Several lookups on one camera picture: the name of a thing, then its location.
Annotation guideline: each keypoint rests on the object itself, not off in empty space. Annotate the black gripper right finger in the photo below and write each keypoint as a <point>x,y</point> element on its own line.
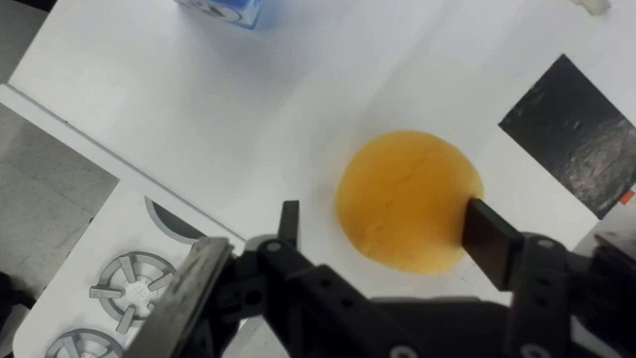
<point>492,243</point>

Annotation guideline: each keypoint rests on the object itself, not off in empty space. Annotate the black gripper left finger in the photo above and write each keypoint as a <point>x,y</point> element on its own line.
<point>289,221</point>

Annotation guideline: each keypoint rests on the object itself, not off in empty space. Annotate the white blue carton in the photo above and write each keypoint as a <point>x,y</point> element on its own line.
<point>248,14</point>

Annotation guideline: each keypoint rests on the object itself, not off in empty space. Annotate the white toy kitchen set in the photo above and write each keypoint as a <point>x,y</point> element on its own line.
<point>232,121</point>

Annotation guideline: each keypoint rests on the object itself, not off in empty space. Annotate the yellow ball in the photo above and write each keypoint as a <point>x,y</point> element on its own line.
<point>403,201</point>

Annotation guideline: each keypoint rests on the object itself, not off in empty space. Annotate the grey toy burner right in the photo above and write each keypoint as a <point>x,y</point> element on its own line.
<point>85,342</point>

